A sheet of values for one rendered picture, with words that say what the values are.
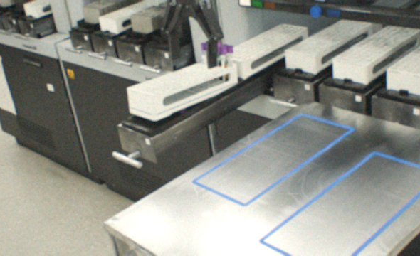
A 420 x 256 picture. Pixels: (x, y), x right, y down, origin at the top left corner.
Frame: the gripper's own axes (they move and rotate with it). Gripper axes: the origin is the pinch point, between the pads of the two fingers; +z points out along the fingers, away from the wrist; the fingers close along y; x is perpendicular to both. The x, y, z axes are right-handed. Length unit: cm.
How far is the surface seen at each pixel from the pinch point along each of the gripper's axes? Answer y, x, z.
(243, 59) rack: 3.1, 15.6, 3.5
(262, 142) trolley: 32.1, -11.7, 10.5
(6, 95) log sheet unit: -169, 26, 52
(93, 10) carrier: -84, 28, 1
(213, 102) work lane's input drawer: 5.9, 0.5, 10.8
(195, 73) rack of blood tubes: 0.7, -0.3, 3.7
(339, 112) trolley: 38.7, 7.8, 8.5
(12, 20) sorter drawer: -138, 21, 9
